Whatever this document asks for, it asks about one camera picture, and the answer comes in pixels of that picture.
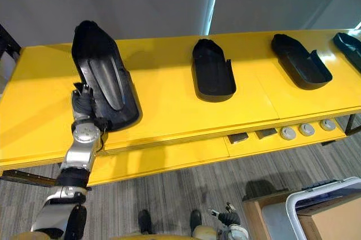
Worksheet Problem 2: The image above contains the brown cardboard box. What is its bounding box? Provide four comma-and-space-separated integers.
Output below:
297, 202, 361, 240

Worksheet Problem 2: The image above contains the round grey plastic part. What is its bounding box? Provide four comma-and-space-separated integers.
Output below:
298, 123, 316, 137
279, 126, 297, 141
319, 119, 337, 132

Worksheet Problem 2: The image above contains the brown wooden crate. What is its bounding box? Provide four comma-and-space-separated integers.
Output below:
242, 193, 297, 240

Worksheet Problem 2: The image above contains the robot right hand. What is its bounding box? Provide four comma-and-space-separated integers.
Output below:
207, 202, 242, 227

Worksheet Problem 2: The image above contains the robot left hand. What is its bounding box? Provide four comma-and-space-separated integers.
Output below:
70, 82, 96, 123

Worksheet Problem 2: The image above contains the dark robot foot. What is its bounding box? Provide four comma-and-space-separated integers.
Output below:
137, 209, 153, 235
189, 210, 202, 237

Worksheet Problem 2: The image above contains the yellow shelf unit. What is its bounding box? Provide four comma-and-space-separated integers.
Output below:
0, 29, 361, 186

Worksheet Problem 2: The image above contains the dark robot left foot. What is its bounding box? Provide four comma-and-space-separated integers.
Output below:
137, 209, 153, 235

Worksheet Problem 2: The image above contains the large black plastic housing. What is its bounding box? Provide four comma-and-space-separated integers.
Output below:
71, 20, 143, 132

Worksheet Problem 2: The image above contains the grey metal block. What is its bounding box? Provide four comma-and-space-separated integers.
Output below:
227, 133, 249, 145
255, 128, 278, 140

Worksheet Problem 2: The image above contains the white plastic storage bin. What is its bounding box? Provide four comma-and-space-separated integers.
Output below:
285, 177, 361, 240

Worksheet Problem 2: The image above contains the dark robot right foot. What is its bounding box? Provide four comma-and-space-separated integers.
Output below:
189, 210, 202, 237

